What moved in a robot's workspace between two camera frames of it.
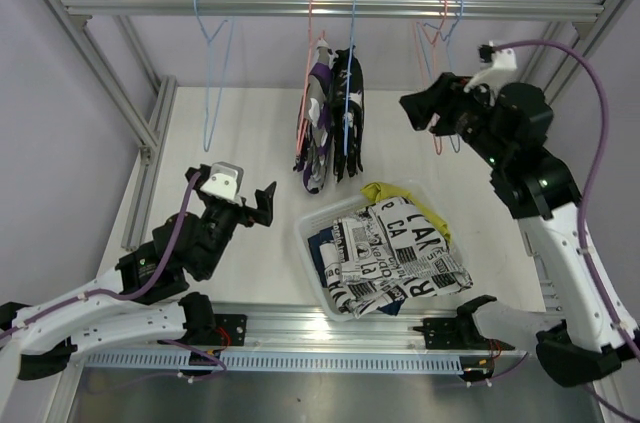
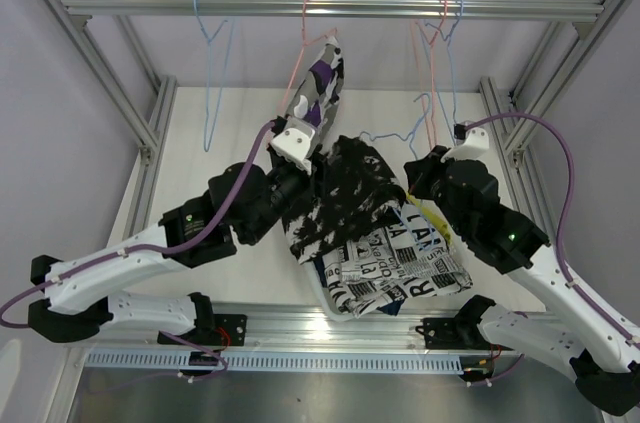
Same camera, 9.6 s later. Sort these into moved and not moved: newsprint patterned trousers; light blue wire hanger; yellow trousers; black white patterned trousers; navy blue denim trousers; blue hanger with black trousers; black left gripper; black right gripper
Moved: black right gripper; blue hanger with black trousers; black white patterned trousers; black left gripper; navy blue denim trousers
Not moved: newsprint patterned trousers; yellow trousers; light blue wire hanger
